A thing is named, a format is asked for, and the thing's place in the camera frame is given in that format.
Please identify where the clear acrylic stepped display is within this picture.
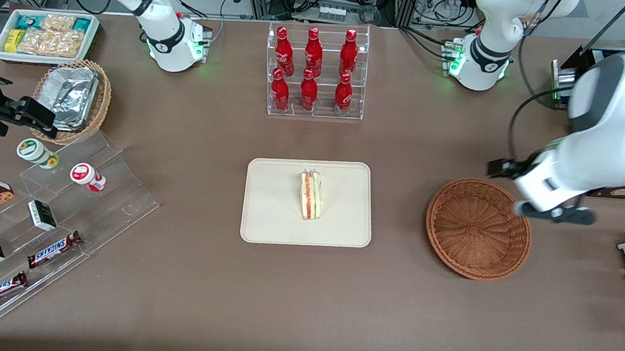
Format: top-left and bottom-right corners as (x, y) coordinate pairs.
(0, 122), (166, 339)

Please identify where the black food warmer cabinet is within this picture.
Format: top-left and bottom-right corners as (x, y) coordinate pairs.
(539, 1), (625, 200)

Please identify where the clear acrylic bottle rack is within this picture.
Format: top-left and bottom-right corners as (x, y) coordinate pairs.
(260, 16), (372, 125)

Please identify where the aluminium foil tray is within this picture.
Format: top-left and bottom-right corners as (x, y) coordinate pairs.
(38, 64), (100, 134)

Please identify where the red cola bottle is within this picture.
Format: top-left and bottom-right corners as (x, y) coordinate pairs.
(272, 26), (299, 77)
(338, 28), (360, 80)
(298, 68), (320, 112)
(269, 67), (293, 113)
(333, 72), (355, 116)
(303, 27), (326, 78)

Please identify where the clear rice cracker pack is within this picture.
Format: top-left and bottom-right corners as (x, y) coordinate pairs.
(18, 26), (85, 60)

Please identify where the yellow snack packet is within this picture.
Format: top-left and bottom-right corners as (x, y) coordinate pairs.
(5, 28), (27, 55)

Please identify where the green lidded yogurt cup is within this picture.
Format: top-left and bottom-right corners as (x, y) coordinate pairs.
(15, 137), (61, 171)

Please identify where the tan wicker basket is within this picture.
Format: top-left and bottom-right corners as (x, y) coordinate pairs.
(28, 55), (115, 150)

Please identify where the white power strip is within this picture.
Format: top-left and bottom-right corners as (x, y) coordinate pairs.
(317, 4), (347, 22)

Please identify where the teal snack packet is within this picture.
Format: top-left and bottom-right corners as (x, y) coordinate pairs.
(17, 12), (43, 31)

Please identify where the beige plastic tray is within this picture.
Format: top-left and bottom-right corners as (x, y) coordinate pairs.
(239, 152), (379, 255)

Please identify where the triangular sandwich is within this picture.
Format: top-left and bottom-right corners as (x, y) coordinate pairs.
(296, 168), (325, 223)

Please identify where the red lidded yogurt cup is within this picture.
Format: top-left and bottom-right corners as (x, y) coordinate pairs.
(68, 162), (109, 194)

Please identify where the round brown wicker basket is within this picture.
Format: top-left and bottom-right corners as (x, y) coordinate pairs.
(421, 174), (537, 285)

